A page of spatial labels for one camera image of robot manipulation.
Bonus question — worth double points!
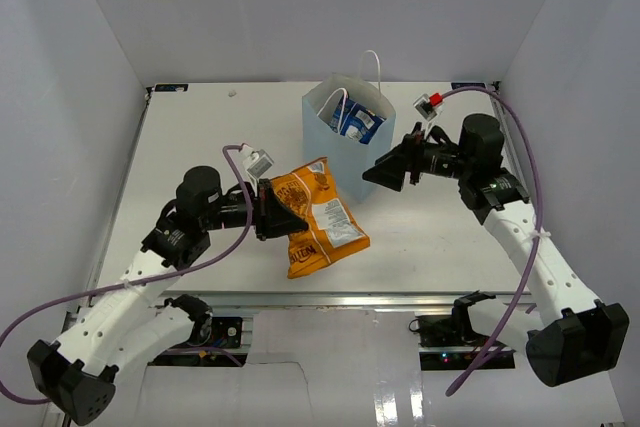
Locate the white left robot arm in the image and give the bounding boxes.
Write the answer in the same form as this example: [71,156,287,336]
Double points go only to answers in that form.
[27,166,308,426]

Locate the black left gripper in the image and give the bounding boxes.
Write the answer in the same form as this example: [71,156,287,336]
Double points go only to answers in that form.
[202,178,308,240]

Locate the black corner label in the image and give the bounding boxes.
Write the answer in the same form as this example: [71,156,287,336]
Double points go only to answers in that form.
[154,83,189,92]
[451,82,486,90]

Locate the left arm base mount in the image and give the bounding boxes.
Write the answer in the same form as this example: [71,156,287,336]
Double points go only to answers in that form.
[149,317,247,368]

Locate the aluminium table edge rail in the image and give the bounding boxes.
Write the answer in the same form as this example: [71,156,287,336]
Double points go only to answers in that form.
[89,290,531,310]

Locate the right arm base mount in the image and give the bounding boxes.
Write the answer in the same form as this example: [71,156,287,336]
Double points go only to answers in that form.
[408,314,487,372]

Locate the light blue paper bag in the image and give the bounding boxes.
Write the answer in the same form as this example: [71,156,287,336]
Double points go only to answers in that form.
[302,73,396,202]

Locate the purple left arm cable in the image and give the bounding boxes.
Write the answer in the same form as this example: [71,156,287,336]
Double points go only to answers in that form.
[0,144,256,405]

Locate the dark blue snack bag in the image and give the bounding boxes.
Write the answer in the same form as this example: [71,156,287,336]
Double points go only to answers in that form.
[329,97,385,145]

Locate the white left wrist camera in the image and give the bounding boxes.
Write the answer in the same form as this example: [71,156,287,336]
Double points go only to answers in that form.
[240,143,274,182]

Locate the orange chip bag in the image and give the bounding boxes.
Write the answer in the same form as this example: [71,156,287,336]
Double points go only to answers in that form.
[271,157,370,279]

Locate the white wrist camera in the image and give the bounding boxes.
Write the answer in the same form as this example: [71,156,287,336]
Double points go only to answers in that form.
[240,143,274,182]
[413,93,443,132]

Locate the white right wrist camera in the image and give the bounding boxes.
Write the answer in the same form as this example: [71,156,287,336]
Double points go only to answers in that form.
[413,93,443,132]

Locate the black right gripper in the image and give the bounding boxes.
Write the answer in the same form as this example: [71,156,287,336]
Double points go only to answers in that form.
[362,123,473,192]

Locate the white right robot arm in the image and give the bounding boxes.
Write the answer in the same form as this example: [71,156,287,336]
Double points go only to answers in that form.
[362,114,629,387]

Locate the black right corner label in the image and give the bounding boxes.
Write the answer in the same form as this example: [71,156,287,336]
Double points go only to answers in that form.
[451,82,486,90]

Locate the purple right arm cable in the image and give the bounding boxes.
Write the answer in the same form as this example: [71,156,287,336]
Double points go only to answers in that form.
[444,86,545,397]

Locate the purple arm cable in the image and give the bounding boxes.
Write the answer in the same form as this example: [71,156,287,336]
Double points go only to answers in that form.
[444,86,545,397]
[0,144,256,405]

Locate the black left corner label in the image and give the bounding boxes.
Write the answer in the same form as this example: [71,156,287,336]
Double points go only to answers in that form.
[154,83,189,92]

